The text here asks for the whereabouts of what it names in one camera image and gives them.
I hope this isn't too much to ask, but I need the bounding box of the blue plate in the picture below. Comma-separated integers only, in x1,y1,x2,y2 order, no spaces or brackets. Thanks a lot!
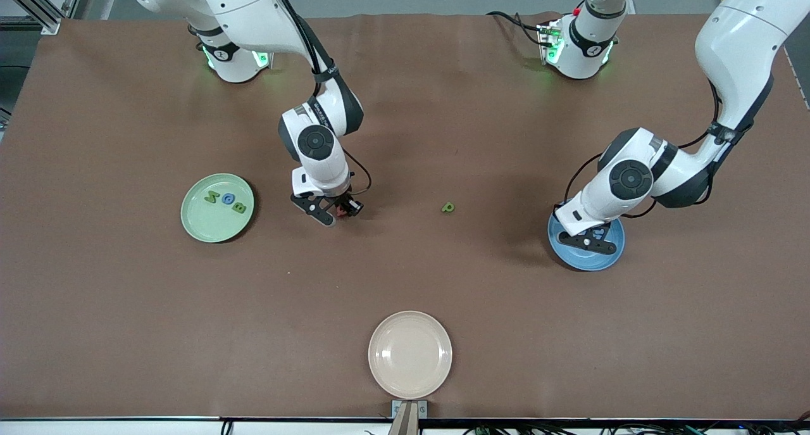
547,197,626,272

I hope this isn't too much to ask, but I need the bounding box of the brown table cover sheet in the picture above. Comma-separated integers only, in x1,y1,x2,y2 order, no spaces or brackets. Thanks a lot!
0,12,810,420

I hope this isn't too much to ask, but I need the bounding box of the light green plate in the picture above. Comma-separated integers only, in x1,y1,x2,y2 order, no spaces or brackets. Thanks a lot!
180,173,256,244

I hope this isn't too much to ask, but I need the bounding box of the beige plate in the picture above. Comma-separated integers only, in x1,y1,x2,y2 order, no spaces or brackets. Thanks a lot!
368,310,454,400

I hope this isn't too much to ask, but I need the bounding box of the black arm base cable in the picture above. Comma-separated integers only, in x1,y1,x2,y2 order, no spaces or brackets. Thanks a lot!
486,11,546,47

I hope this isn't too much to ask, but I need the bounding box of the camera stand bracket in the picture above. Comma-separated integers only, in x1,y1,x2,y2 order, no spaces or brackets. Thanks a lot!
390,400,428,435

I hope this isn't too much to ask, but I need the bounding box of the white table edge rail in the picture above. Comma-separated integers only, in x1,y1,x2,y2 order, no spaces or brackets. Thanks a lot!
0,416,810,435

